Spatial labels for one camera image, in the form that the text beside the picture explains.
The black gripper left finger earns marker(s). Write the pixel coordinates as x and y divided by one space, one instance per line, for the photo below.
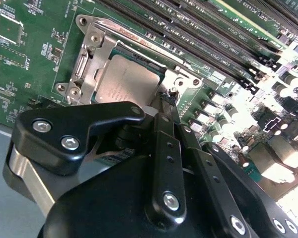
96 114

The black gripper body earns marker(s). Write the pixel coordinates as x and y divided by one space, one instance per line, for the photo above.
101 203

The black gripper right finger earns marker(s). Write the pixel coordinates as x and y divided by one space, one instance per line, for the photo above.
206 173

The silver CPU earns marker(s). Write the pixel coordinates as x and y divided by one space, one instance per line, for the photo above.
129 79

